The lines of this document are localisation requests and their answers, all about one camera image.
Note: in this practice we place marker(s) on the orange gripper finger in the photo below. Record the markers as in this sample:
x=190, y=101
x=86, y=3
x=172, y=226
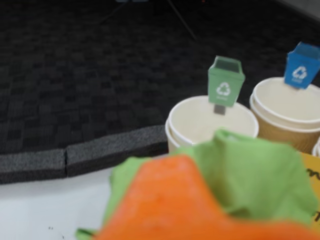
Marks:
x=165, y=205

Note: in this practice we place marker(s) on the green paper rubbish bundle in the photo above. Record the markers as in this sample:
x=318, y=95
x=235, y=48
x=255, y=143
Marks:
x=250, y=175

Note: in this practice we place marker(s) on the short black foam border strip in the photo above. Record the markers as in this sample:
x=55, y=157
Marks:
x=112, y=152

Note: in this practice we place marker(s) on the paper cup with green sign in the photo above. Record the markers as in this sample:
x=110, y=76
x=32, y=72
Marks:
x=190, y=117

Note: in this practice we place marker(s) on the green recycling bin sign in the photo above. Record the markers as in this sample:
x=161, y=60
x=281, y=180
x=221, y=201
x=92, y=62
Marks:
x=225, y=82

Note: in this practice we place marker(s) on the paper cup with blue sign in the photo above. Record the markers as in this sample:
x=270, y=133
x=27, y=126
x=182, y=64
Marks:
x=275, y=107

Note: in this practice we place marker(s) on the yellow welcome paper sign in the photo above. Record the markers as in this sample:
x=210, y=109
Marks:
x=312, y=162

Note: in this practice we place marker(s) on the blue recycling bin sign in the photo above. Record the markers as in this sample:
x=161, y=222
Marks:
x=300, y=70

